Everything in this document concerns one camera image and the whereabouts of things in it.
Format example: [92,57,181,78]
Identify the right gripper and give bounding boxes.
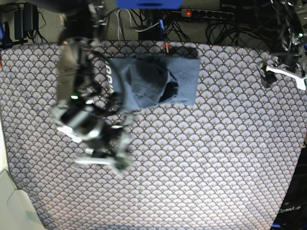
[50,100,132,158]

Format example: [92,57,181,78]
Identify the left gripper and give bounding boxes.
[261,52,305,88]

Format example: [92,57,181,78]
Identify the blue T-shirt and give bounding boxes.
[106,55,201,112]

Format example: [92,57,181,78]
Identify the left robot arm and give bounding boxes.
[258,0,307,91]

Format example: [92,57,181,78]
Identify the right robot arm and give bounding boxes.
[51,0,130,161]

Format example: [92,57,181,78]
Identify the fan patterned tablecloth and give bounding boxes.
[0,42,307,230]

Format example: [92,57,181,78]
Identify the red black table clamp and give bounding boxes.
[161,41,171,56]

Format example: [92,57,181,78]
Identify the grey white plastic bin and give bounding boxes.
[0,169,44,230]

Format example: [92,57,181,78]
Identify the black power adapter box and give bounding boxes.
[138,24,165,41]

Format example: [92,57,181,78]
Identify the black power brick left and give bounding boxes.
[14,3,39,40]

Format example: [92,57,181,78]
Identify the black OpenArm base box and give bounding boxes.
[271,147,307,230]

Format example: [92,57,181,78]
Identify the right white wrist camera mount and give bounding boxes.
[57,113,134,173]

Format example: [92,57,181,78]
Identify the white power strip red switch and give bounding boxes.
[180,9,235,21]

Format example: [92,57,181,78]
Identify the white cables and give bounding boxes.
[112,8,161,41]

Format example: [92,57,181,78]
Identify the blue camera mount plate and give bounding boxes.
[116,0,183,9]

